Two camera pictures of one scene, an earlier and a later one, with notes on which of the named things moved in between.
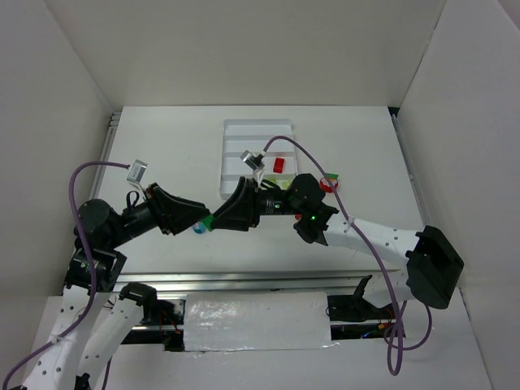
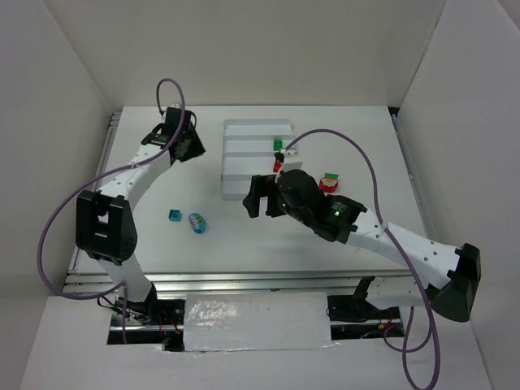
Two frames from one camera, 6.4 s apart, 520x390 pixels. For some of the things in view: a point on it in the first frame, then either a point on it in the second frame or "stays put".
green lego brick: x=208 y=222 → x=278 y=145
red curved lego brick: x=279 y=165 stays put
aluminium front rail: x=249 y=283 stays put
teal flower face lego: x=198 y=227 stays put
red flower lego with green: x=332 y=177 stays put
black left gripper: x=158 y=209 → x=188 y=145
